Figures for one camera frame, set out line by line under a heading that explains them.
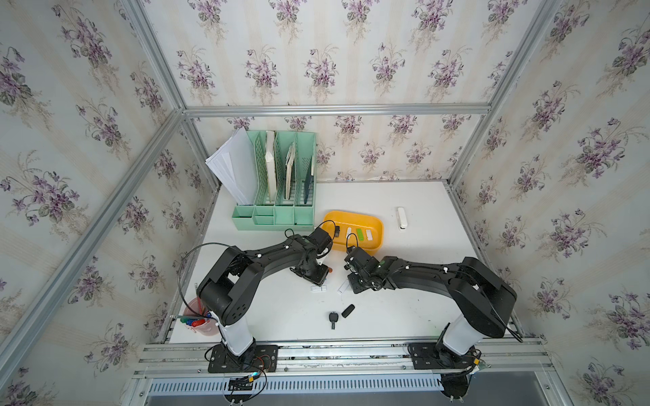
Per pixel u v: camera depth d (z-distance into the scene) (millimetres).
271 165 946
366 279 765
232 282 508
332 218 1031
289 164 983
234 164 952
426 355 745
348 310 820
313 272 780
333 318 781
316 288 859
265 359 720
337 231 1021
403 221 1021
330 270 925
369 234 1012
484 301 430
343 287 868
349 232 1016
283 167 983
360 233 1019
